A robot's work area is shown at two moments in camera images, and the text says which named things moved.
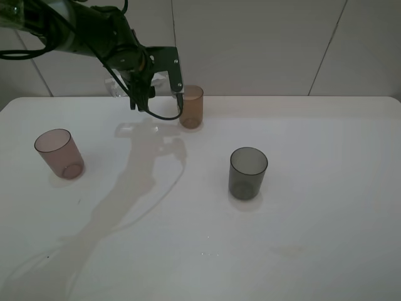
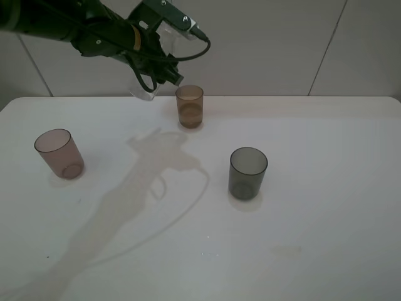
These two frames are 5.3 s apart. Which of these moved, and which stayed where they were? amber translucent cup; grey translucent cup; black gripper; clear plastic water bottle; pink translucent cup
Moved: black gripper; clear plastic water bottle
Stayed: pink translucent cup; grey translucent cup; amber translucent cup
